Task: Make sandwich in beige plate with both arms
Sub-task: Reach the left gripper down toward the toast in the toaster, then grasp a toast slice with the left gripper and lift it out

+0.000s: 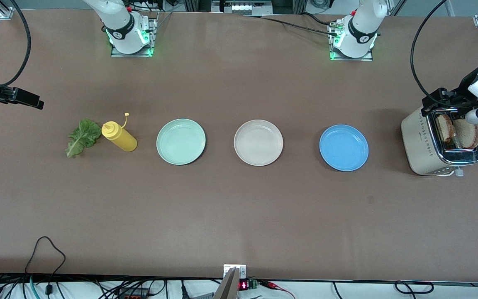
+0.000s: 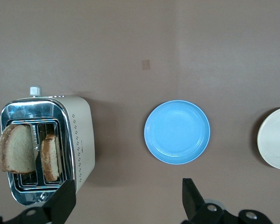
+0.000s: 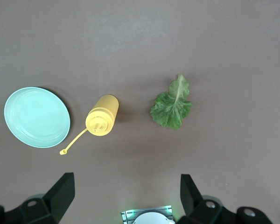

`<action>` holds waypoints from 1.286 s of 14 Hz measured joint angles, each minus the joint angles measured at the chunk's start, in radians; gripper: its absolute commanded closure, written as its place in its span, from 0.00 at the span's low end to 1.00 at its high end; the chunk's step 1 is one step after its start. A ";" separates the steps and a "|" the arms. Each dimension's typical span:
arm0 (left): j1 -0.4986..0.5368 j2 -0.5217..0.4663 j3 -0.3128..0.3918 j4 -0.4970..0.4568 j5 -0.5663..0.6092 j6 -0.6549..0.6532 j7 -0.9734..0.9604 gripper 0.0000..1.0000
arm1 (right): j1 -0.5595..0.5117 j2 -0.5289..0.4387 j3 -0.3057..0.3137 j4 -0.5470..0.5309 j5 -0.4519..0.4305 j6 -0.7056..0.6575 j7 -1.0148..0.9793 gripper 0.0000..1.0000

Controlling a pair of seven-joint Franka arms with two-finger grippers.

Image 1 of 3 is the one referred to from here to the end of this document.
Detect toasted bread slice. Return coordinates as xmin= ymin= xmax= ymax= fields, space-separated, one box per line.
xmin=454 ymin=119 xmax=478 ymax=149
xmin=436 ymin=114 xmax=455 ymax=144

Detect black coiled cable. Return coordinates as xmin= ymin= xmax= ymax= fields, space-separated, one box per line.
xmin=395 ymin=281 xmax=434 ymax=294

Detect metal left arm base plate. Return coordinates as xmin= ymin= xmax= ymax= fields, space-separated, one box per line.
xmin=328 ymin=19 xmax=374 ymax=62

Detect beige chrome toaster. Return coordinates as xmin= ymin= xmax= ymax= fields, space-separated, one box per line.
xmin=401 ymin=106 xmax=478 ymax=178

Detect red clip wires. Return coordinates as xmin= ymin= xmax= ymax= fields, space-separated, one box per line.
xmin=260 ymin=280 xmax=295 ymax=299

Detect beige plate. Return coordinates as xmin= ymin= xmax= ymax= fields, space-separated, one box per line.
xmin=234 ymin=120 xmax=284 ymax=167

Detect blue plate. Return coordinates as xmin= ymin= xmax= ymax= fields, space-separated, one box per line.
xmin=319 ymin=125 xmax=369 ymax=172

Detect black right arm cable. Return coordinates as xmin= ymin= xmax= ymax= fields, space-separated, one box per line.
xmin=0 ymin=0 xmax=32 ymax=88

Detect metal box with light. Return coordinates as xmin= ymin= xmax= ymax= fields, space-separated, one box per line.
xmin=211 ymin=0 xmax=273 ymax=16

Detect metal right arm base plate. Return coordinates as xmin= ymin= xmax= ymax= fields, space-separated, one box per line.
xmin=110 ymin=12 xmax=157 ymax=58

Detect mint green plate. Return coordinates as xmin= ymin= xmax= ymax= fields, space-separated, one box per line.
xmin=156 ymin=119 xmax=206 ymax=166

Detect black cable on table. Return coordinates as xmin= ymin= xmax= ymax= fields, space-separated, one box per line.
xmin=243 ymin=12 xmax=339 ymax=36

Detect thin black looped cable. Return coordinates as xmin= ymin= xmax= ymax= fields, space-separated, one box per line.
xmin=24 ymin=236 xmax=66 ymax=299

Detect silver mounting bracket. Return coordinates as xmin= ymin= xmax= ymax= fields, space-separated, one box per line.
xmin=223 ymin=264 xmax=247 ymax=279

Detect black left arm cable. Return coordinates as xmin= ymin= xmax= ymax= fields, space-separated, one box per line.
xmin=410 ymin=0 xmax=449 ymax=104

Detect yellow squeeze mustard bottle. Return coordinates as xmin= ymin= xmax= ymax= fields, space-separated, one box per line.
xmin=101 ymin=113 xmax=138 ymax=152

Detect green lettuce leaf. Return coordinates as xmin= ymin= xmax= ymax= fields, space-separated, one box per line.
xmin=66 ymin=119 xmax=102 ymax=158

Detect grey aluminium bar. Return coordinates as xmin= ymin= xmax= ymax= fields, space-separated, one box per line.
xmin=213 ymin=268 xmax=239 ymax=299

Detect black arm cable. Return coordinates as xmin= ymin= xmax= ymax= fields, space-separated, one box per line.
xmin=0 ymin=0 xmax=32 ymax=88
xmin=410 ymin=0 xmax=449 ymax=104

